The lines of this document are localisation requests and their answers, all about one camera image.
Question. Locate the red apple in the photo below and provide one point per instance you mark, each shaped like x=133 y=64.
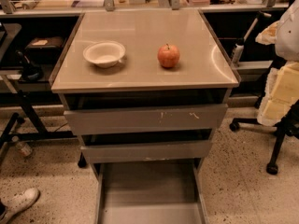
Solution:
x=168 y=55

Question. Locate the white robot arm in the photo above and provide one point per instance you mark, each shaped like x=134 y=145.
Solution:
x=282 y=84

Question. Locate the grey drawer cabinet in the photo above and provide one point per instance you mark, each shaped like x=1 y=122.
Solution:
x=202 y=75

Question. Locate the grey top drawer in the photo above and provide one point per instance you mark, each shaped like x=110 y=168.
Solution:
x=145 y=119

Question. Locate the grey middle drawer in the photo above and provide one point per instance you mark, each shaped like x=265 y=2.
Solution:
x=147 y=151

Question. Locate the grey open bottom drawer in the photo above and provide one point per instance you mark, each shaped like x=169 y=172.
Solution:
x=150 y=192

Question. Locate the white paper bowl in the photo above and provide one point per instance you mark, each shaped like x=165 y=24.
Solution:
x=104 y=54

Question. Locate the black box on shelf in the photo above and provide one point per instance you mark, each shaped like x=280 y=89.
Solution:
x=47 y=46

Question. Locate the plastic water bottle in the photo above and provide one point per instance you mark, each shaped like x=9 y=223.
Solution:
x=22 y=146

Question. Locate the black office chair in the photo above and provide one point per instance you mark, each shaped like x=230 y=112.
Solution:
x=289 y=125

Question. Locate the white sneaker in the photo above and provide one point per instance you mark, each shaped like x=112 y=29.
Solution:
x=17 y=204

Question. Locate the black desk frame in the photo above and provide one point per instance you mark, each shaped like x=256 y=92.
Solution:
x=8 y=33

